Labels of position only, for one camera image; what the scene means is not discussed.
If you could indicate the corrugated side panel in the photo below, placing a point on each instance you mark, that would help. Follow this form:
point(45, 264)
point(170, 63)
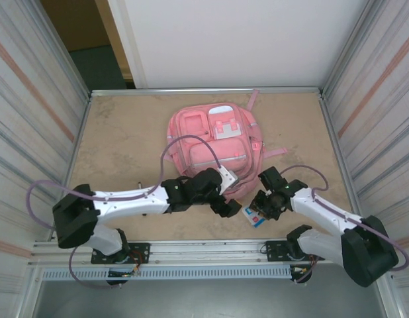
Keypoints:
point(373, 99)
point(26, 99)

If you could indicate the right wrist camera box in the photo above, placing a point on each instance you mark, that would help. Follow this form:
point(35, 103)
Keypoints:
point(273, 179)

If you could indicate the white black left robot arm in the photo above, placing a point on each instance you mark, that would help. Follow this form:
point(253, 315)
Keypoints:
point(131, 203)

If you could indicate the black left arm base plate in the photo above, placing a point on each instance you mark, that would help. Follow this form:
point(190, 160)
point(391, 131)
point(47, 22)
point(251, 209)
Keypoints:
point(140, 251)

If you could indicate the small circuit board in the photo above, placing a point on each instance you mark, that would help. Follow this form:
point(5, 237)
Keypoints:
point(123, 273)

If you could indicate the blue white card packet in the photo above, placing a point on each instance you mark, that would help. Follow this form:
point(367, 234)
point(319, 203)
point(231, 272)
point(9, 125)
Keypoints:
point(255, 219)

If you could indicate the aluminium mounting rail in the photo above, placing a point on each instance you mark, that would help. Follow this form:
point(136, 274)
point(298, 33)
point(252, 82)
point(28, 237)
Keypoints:
point(208, 251)

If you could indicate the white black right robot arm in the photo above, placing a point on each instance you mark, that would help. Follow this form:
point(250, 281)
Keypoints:
point(323, 208)

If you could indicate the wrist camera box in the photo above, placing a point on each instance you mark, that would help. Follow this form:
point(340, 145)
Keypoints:
point(229, 179)
point(273, 179)

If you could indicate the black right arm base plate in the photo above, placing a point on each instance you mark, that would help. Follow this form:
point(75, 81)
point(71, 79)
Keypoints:
point(274, 251)

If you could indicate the pink school backpack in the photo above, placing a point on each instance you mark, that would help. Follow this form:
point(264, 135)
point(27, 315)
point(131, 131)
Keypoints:
point(224, 149)

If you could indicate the aluminium table edge rail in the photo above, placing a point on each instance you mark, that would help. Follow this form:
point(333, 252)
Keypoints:
point(141, 92)

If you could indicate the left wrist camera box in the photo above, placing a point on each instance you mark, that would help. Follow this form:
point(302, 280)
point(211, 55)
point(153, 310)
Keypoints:
point(229, 179)

